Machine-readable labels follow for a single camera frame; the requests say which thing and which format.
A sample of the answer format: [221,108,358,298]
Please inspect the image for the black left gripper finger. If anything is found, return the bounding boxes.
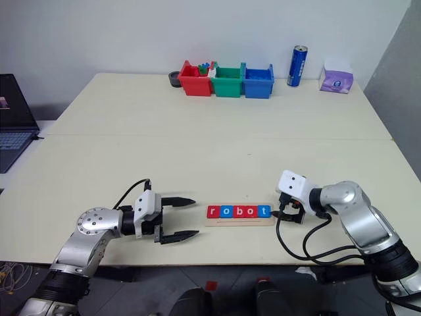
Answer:
[161,196,197,209]
[160,230,201,246]

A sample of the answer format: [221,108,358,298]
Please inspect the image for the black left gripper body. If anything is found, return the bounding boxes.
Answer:
[141,196,166,245]

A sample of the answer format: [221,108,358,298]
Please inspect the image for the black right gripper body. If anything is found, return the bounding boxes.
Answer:
[284,194,305,219]

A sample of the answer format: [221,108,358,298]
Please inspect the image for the wooden letter tile holder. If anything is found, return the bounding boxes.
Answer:
[204,203,275,228]

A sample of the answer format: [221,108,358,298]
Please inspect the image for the crumpled white paper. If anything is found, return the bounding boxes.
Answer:
[295,266,318,281]

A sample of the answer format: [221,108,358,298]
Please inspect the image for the blue plastic storage bin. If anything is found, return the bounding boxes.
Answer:
[241,63,275,99]

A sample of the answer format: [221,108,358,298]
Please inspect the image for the red plastic storage bin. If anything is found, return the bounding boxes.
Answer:
[179,60,213,97]

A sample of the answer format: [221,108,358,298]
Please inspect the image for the green plastic storage bin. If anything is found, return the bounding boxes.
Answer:
[210,62,245,99]

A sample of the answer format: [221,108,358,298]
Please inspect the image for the purple tissue box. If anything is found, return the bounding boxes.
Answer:
[318,57,355,95]

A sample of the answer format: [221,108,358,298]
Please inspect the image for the blue drink can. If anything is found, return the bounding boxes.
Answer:
[287,45,309,88]

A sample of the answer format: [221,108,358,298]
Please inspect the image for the dark laptop computer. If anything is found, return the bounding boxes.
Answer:
[0,73,41,174]

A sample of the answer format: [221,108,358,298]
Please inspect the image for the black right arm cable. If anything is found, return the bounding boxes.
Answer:
[302,214,359,263]
[275,217,366,265]

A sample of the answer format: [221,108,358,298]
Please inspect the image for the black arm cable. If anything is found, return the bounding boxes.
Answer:
[302,214,359,263]
[111,178,153,210]
[275,217,366,265]

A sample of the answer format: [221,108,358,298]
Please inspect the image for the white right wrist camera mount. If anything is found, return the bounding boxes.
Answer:
[275,169,321,215]

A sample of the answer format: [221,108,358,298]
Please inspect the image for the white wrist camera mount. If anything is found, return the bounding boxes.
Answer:
[275,169,321,215]
[133,190,163,240]

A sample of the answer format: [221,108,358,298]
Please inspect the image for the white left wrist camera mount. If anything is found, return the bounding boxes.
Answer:
[133,190,163,240]

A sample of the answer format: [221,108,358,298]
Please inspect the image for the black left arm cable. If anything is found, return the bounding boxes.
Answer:
[111,178,153,210]

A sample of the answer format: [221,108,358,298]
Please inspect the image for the dark grey round ring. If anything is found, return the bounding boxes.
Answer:
[168,70,183,89]

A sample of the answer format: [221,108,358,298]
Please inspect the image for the tangled pale floor cables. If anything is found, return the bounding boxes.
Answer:
[0,261,43,294]

